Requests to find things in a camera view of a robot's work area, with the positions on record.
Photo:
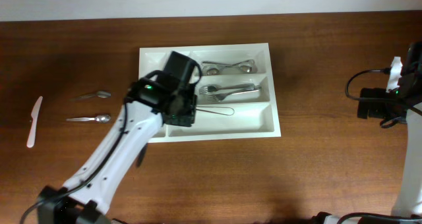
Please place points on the small metal teaspoon upper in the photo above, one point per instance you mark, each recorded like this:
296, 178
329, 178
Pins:
98, 94

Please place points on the white plastic knife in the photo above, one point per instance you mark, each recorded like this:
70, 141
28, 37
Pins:
34, 115

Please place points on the small metal teaspoon lower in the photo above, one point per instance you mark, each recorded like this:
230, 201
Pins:
104, 118

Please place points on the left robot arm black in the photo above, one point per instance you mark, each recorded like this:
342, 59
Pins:
162, 97

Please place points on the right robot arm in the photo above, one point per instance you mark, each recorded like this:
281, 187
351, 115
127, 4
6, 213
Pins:
398, 103

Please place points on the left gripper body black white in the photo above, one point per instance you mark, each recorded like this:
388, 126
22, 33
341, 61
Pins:
188, 116

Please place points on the white plastic cutlery tray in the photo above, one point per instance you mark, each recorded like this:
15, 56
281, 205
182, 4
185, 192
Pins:
256, 114

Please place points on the small metal teaspoon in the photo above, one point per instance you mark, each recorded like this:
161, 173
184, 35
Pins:
104, 118
98, 94

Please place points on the metal fork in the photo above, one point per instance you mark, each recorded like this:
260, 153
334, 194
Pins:
223, 96
207, 89

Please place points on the metal tweezers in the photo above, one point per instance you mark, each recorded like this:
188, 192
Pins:
225, 111

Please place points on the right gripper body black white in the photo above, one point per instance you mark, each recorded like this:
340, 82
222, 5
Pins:
380, 109

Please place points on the large metal spoon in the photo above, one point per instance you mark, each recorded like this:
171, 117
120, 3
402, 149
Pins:
211, 70
245, 67

